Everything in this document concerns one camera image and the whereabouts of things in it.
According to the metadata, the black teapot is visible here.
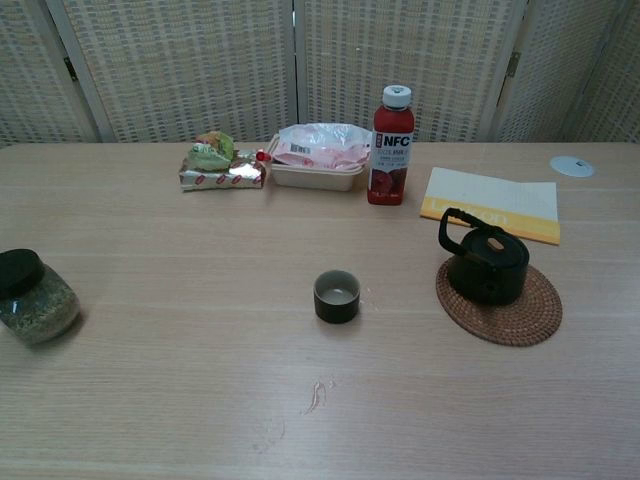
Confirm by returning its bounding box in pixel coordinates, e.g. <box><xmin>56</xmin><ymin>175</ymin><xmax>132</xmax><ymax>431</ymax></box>
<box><xmin>438</xmin><ymin>207</ymin><xmax>530</xmax><ymax>307</ymax></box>

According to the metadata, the beige food container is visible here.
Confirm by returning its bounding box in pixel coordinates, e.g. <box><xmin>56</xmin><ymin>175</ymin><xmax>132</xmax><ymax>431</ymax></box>
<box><xmin>266</xmin><ymin>133</ymin><xmax>367</xmax><ymax>192</ymax></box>

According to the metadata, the dark ceramic teacup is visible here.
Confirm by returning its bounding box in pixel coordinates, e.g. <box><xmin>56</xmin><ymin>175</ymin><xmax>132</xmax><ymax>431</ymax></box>
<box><xmin>313</xmin><ymin>269</ymin><xmax>362</xmax><ymax>324</ymax></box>

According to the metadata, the pink plastic bag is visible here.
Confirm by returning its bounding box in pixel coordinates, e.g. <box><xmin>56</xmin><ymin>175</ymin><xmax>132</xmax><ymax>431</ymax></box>
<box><xmin>272</xmin><ymin>122</ymin><xmax>374</xmax><ymax>172</ymax></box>

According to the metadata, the red NFC juice bottle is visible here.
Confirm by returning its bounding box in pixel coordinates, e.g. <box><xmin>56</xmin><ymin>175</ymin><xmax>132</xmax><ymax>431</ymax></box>
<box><xmin>367</xmin><ymin>84</ymin><xmax>416</xmax><ymax>206</ymax></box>

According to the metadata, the silver red foil packet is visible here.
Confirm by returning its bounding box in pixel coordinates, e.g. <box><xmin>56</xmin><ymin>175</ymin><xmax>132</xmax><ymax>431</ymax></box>
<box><xmin>177</xmin><ymin>148</ymin><xmax>271</xmax><ymax>193</ymax></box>

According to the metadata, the green snack packet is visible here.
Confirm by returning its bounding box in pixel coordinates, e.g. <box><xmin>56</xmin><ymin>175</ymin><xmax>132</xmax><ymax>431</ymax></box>
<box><xmin>192</xmin><ymin>130</ymin><xmax>237</xmax><ymax>171</ymax></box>

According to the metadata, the yellow white Lexicon book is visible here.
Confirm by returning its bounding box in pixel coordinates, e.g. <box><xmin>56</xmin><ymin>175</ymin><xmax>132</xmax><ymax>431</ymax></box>
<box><xmin>418</xmin><ymin>166</ymin><xmax>561</xmax><ymax>247</ymax></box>

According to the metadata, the woven folding screen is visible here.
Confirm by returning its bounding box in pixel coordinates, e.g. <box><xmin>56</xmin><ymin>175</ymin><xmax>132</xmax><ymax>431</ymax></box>
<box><xmin>0</xmin><ymin>0</ymin><xmax>640</xmax><ymax>147</ymax></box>

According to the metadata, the woven rattan coaster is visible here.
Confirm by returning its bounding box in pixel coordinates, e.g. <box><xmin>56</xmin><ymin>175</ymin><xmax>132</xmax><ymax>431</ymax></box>
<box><xmin>435</xmin><ymin>257</ymin><xmax>564</xmax><ymax>348</ymax></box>

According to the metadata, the glass jar with black lid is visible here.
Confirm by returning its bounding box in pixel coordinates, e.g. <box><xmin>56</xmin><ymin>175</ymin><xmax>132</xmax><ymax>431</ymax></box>
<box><xmin>0</xmin><ymin>248</ymin><xmax>82</xmax><ymax>346</ymax></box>

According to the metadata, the round grey cable grommet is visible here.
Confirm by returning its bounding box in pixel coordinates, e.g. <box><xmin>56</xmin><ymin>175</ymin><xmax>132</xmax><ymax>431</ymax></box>
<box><xmin>549</xmin><ymin>155</ymin><xmax>597</xmax><ymax>178</ymax></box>

